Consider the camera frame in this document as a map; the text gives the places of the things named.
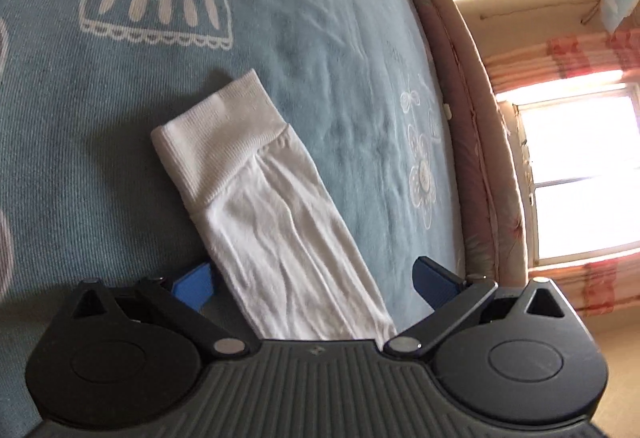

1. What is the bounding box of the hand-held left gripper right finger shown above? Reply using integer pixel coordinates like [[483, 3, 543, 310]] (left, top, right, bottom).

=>
[[383, 256, 573, 360]]

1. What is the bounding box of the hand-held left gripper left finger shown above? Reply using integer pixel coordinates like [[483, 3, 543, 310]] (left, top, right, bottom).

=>
[[70, 263, 261, 360]]

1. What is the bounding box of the white long-sleeve shirt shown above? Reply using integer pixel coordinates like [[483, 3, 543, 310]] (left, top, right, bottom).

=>
[[150, 68, 399, 342]]

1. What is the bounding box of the folded pink floral quilt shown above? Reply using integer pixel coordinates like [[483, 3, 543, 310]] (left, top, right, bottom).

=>
[[404, 0, 532, 283]]

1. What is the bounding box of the pink patterned curtain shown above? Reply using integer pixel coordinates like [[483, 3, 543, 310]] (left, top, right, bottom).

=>
[[484, 29, 640, 93], [539, 257, 640, 318]]

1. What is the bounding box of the window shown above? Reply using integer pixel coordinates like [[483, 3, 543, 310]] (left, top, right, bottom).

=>
[[495, 82, 640, 265]]

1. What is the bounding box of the bed with blue floral sheet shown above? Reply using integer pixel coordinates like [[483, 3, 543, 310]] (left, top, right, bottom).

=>
[[0, 0, 467, 419]]

